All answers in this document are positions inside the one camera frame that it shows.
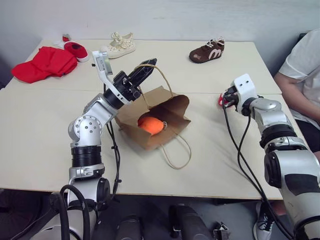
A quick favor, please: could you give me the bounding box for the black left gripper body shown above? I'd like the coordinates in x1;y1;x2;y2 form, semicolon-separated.
112;71;143;101

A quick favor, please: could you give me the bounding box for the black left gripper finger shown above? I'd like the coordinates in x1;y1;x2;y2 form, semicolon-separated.
136;65;155;88
128;57;158;80

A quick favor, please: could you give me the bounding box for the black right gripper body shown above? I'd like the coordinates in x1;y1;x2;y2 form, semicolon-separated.
223;85;239;101

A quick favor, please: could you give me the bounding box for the red plush toy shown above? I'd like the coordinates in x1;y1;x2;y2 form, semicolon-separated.
217;92;234;111

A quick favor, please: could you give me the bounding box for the brown paper bag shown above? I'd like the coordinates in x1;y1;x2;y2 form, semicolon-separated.
114;65;193;170

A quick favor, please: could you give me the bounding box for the orange plush toy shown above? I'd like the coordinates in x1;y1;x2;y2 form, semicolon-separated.
137;116;168;136

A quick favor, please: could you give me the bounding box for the cream floral child shoe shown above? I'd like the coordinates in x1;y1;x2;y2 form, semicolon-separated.
99;31;137;60

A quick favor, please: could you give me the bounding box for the brown child shoe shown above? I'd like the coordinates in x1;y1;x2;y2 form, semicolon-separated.
188;36;226;64

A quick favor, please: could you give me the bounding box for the red child shoe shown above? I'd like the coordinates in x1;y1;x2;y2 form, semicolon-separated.
52;40;90;63

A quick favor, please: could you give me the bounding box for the person in white t-shirt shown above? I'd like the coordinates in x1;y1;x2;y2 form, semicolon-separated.
273;28;320;154

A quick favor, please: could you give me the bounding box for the red cloth cap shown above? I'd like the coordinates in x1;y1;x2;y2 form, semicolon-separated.
11;46;79;84

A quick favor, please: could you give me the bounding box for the black chair back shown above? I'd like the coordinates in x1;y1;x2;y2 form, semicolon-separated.
297;32;308;46

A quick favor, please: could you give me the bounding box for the white sneaker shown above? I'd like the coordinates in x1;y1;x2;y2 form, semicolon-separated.
252;201;276;240

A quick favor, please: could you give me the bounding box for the dark rounded shape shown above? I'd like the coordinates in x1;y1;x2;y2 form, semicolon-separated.
115;214;144;240

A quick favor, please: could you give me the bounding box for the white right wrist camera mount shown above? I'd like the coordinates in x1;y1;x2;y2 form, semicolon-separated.
229;73;260;114

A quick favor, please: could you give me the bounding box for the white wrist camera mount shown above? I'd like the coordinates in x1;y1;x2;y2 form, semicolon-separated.
91;50;131;105
229;73;260;114

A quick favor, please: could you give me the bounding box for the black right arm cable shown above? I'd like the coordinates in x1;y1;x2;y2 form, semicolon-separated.
222;106;295;240

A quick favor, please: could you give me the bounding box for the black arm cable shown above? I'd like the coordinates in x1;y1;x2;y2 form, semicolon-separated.
102;82;123;204
222;106;295;240

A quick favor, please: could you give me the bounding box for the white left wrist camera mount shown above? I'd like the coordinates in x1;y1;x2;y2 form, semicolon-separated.
91;50;131;105

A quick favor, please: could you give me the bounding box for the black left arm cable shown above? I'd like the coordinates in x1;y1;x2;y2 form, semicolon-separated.
102;82;123;204

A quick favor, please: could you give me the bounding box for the small dark metal bracket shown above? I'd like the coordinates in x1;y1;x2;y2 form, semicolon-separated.
212;221;230;240

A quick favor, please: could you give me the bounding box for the thick black shoulder cable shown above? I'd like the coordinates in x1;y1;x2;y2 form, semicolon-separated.
59;184;92;240

